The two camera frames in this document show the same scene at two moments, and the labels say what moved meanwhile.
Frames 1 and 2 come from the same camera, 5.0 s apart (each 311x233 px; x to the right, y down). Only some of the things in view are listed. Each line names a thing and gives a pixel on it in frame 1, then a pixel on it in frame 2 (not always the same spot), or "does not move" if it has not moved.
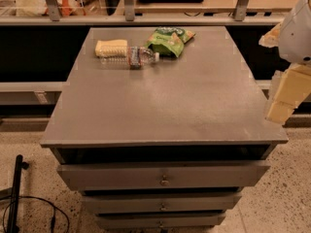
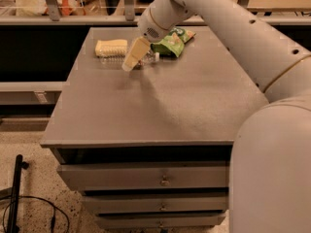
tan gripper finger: (291, 91) to (136, 53)
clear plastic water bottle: (134, 58) does not move
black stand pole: (19, 164) does not move
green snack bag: (168, 41) does not move
